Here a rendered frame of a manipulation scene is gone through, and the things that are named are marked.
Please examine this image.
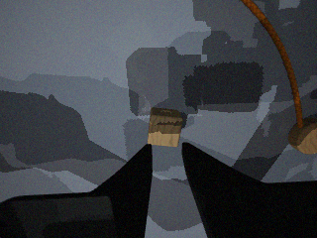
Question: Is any tan wooden block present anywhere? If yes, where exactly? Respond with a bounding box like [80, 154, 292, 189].
[148, 107, 183, 147]

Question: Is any round wooden button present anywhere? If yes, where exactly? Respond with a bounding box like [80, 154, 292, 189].
[288, 118, 317, 155]

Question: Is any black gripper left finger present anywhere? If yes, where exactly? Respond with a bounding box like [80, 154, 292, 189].
[0, 144, 153, 238]

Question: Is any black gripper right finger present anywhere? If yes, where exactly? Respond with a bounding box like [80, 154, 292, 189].
[182, 142, 317, 238]

